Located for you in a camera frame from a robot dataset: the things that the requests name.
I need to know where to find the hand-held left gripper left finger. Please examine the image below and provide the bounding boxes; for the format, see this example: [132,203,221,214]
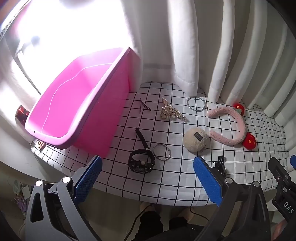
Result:
[24,155,103,241]

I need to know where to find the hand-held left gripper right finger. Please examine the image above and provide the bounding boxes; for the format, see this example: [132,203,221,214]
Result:
[193,155,271,241]

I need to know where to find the black patterned lanyard strap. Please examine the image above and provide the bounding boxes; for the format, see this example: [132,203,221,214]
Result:
[212,155,227,175]

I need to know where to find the beige fluffy pompom keychain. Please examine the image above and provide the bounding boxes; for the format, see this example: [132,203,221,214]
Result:
[183,127,212,154]

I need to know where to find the black hair claw clip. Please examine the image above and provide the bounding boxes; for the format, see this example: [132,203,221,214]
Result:
[128,128,156,173]

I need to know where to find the silver bangle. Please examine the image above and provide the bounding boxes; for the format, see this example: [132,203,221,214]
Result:
[186,96,206,113]
[153,144,172,161]

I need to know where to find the pink fuzzy strawberry headband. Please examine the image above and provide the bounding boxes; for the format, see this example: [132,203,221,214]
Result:
[207,103,257,151]

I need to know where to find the pink plastic tub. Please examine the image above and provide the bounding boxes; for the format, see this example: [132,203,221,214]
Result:
[25,47,141,158]

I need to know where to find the black checked white tablecloth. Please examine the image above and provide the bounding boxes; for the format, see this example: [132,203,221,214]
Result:
[31,81,292,207]

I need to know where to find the person's legs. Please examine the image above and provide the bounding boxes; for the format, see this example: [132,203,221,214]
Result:
[129,202,219,241]

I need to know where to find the brown patterned small item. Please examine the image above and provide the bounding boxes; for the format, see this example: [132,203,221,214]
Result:
[35,139,47,151]

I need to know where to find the floor clutter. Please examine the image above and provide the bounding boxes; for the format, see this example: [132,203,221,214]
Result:
[7,176,33,220]

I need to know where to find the pearl butterfly hair clip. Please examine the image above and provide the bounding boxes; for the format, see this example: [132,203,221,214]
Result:
[159,97,187,122]

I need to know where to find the black hairpin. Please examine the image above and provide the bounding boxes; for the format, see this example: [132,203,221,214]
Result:
[138,98,151,114]

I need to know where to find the red bottle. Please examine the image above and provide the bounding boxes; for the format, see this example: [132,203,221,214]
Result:
[15,105,30,127]

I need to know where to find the white lamp stand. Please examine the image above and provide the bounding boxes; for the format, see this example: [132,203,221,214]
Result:
[14,39,42,94]

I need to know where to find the white curtain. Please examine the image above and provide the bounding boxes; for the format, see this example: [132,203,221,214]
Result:
[0,0,296,127]

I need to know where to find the black cable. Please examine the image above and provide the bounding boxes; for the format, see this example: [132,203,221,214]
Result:
[131,204,153,241]

